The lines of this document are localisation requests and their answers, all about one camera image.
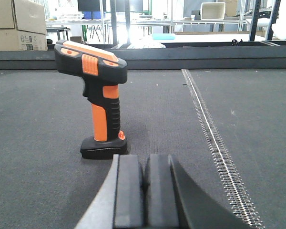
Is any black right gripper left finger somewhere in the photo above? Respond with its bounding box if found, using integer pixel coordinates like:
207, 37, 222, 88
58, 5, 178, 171
75, 155, 144, 229

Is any black monitor background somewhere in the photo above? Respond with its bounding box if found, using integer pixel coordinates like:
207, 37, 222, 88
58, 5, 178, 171
77, 0, 101, 11

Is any orange black barcode scanner gun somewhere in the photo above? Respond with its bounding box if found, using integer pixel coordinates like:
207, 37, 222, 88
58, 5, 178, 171
54, 40, 127, 159

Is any white plastic basket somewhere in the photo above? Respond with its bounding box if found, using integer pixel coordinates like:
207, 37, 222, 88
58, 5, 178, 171
56, 7, 83, 21

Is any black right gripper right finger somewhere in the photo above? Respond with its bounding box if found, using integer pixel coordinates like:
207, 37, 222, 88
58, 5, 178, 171
145, 154, 250, 229

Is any stacked cardboard boxes background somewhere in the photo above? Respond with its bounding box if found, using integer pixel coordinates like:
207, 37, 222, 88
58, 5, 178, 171
0, 0, 48, 51

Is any cyan foam pad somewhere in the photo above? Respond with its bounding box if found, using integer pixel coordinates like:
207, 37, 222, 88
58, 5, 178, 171
152, 33, 176, 41

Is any metal belt seam strip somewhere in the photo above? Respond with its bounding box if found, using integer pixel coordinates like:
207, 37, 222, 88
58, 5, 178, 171
181, 69, 265, 229

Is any beige plastic bin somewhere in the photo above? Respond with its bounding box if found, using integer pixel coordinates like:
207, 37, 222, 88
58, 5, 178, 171
200, 2, 225, 20

